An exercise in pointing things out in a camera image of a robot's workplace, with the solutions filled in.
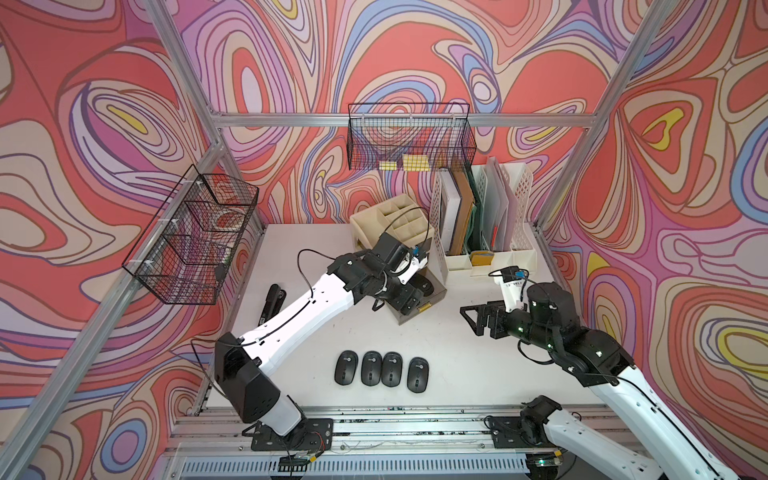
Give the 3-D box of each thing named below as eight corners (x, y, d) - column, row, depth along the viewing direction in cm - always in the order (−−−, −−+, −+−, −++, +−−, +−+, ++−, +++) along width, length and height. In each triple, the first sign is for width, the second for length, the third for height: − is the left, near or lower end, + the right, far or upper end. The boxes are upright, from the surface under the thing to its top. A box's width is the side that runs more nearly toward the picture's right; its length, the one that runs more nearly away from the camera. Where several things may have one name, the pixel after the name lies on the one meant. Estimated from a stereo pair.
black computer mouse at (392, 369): (381, 386, 83) (381, 383, 81) (381, 354, 88) (381, 351, 86) (402, 386, 83) (403, 383, 81) (401, 354, 88) (402, 351, 86)
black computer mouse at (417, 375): (407, 392, 82) (408, 390, 80) (406, 360, 87) (406, 357, 86) (429, 392, 82) (430, 390, 80) (427, 360, 87) (427, 357, 86)
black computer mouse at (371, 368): (360, 386, 83) (360, 384, 81) (362, 353, 89) (362, 350, 87) (382, 386, 83) (382, 384, 81) (382, 353, 89) (382, 350, 87)
